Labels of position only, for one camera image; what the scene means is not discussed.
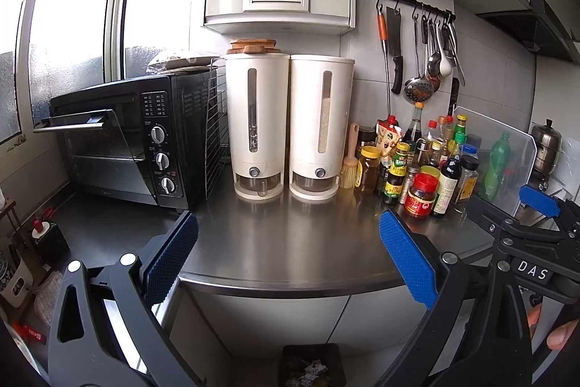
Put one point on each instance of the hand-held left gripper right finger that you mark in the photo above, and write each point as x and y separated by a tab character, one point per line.
408	260

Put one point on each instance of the black trash bin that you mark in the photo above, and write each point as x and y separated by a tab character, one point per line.
290	355

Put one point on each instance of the tall orange-cap dark bottle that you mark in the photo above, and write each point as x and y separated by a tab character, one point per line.
414	126

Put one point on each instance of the black range hood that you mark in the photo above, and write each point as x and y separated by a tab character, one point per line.
543	29

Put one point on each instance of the red-spout sauce pouch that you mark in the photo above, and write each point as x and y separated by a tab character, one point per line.
387	140

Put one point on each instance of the green soda bottle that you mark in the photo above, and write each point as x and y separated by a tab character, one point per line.
498	165

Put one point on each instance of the black hanging rail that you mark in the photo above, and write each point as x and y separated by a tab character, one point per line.
408	0

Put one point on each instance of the yellow-lid honey jar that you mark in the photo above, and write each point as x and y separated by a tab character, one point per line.
368	174

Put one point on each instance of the clear acrylic splash guard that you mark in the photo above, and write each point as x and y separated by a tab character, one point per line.
475	124

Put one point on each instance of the woven mat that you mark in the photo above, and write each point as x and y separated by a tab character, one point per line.
190	70

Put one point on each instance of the row of small condiment bottles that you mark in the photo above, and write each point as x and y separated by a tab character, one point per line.
446	142

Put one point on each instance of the black box with red item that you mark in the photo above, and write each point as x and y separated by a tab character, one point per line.
52	239

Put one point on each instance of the steel spoon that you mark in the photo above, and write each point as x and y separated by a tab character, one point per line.
434	63

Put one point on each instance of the red packet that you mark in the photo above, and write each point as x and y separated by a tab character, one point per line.
29	333

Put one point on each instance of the black-lid jar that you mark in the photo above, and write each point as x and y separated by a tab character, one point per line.
367	135

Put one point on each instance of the steel skimmer ladle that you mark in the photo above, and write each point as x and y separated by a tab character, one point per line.
417	90

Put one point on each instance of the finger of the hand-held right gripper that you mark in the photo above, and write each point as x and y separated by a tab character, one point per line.
541	201
491	219

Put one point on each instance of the cream grain dispenser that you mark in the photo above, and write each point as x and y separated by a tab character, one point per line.
303	119
272	119

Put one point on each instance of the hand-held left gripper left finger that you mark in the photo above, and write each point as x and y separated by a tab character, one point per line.
172	251

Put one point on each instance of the white patterned pot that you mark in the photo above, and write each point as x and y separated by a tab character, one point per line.
16	282

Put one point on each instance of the red-lid chili sauce jar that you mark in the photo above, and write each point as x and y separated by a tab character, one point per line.
420	201

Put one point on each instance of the person's right hand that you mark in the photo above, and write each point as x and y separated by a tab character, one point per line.
562	335

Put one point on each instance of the window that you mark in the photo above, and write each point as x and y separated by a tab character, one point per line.
68	29

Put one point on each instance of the black toaster oven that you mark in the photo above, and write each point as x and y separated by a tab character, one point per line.
185	151

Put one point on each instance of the steel utensil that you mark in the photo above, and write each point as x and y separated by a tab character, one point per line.
457	65

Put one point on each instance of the green-label sauce bottle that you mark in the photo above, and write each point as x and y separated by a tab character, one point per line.
395	183

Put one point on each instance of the white spoon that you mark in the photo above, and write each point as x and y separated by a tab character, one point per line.
445	67

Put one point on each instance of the black-cap dark bottle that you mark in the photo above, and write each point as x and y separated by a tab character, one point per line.
466	183

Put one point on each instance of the white-label soy sauce bottle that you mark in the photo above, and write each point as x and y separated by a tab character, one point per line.
446	192

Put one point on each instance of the steel pot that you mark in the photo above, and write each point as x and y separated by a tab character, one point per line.
546	144

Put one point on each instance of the metal-lid spice jar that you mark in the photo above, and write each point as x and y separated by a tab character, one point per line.
410	178

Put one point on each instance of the wooden board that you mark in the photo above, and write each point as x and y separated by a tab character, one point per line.
253	41
269	49
251	49

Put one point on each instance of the beige bristle brush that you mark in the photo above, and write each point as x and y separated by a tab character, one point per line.
349	174

